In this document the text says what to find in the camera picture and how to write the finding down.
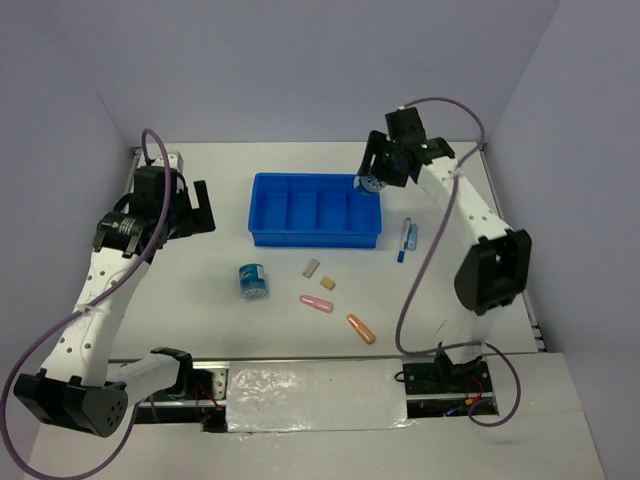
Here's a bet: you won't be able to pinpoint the blue jar patterned lid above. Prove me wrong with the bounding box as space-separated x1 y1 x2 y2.
354 175 386 196

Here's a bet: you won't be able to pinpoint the blue jar sideways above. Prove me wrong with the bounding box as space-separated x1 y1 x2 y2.
238 263 268 300

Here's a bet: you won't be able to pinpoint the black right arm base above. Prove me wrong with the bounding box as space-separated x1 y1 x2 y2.
394 354 492 397

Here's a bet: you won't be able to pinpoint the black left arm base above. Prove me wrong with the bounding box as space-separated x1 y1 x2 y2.
177 368 228 433

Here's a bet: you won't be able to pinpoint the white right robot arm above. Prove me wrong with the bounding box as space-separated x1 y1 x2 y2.
354 106 532 391

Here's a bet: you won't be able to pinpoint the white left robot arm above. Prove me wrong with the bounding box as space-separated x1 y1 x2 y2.
14 151 215 438

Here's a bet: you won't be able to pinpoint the white blue pen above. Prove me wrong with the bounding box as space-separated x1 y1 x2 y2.
397 217 412 263

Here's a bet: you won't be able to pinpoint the blue compartment tray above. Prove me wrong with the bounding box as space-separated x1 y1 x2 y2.
248 172 382 249

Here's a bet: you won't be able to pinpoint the grey eraser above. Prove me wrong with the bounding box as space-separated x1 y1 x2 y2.
302 258 320 278

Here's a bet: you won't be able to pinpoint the yellow eraser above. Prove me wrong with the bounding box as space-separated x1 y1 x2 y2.
320 277 336 290

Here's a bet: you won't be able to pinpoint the pink clear case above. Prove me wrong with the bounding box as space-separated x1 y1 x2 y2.
299 295 334 314

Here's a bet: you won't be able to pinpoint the orange clear case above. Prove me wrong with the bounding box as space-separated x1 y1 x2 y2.
347 314 376 345

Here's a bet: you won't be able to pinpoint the silver foil sheet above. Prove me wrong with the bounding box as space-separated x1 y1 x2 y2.
226 359 411 433

